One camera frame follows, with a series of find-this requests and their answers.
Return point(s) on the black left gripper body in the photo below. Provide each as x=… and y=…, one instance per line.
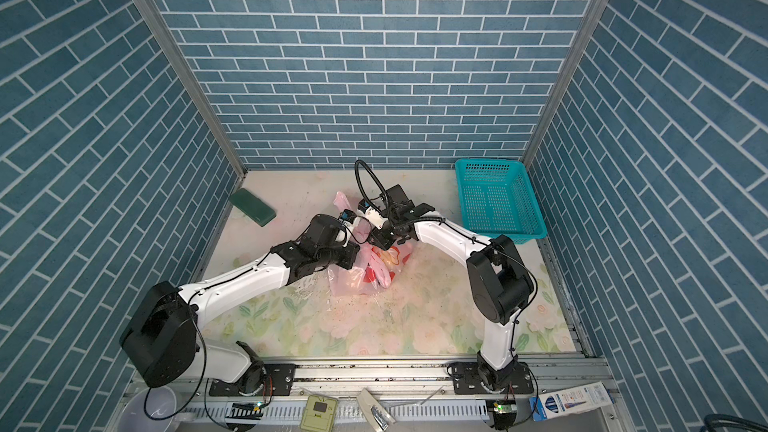
x=344, y=255

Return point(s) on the blue white paper box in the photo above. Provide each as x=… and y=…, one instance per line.
x=571, y=401

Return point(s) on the pink plastic bag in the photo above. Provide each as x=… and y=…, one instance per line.
x=374, y=269

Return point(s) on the white plastic bowl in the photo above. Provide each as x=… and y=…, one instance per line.
x=149, y=411

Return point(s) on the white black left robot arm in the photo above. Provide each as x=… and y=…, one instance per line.
x=164, y=341

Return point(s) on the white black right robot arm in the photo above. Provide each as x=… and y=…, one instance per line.
x=501, y=285

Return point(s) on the white small device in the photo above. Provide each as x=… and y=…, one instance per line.
x=373, y=412

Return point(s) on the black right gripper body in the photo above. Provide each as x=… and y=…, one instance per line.
x=388, y=233

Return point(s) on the grey aluminium corner post right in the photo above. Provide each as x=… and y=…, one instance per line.
x=588, y=25

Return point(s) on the grey aluminium corner post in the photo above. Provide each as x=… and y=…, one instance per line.
x=152, y=16
x=588, y=25

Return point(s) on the green digital timer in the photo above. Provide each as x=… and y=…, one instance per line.
x=319, y=414

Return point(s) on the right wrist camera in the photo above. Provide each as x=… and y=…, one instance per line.
x=372, y=215

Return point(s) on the grey aluminium corner post left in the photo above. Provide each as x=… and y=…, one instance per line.
x=152, y=16

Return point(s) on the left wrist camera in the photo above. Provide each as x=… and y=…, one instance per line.
x=349, y=218

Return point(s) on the teal plastic basket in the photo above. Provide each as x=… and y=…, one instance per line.
x=496, y=197

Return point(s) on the green rectangular box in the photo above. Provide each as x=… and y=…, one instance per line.
x=252, y=207

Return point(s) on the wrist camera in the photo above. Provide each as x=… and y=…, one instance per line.
x=372, y=215
x=349, y=218

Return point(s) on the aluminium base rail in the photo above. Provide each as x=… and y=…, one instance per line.
x=447, y=376

